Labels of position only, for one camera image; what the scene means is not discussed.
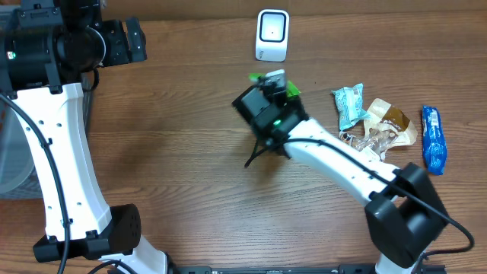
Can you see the blue Oreo cookie pack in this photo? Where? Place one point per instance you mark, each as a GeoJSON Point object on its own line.
{"type": "Point", "coordinates": [434, 146]}

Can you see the grey plastic mesh basket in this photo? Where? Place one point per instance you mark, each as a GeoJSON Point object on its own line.
{"type": "Point", "coordinates": [18, 175]}

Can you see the green snack packet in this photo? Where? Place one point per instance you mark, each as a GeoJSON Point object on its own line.
{"type": "Point", "coordinates": [291, 90]}

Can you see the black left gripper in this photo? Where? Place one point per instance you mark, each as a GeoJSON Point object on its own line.
{"type": "Point", "coordinates": [116, 31]}

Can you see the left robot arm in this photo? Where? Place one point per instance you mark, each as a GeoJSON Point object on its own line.
{"type": "Point", "coordinates": [46, 47]}

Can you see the white barcode scanner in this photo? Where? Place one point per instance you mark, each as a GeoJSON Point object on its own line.
{"type": "Point", "coordinates": [272, 35]}

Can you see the light teal snack packet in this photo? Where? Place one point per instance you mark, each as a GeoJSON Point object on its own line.
{"type": "Point", "coordinates": [349, 103]}

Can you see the brown paper bread bag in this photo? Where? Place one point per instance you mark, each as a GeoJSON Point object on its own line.
{"type": "Point", "coordinates": [387, 127]}

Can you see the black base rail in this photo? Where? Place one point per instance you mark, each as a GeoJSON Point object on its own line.
{"type": "Point", "coordinates": [343, 269]}

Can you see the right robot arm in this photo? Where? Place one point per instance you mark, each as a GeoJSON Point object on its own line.
{"type": "Point", "coordinates": [402, 208]}

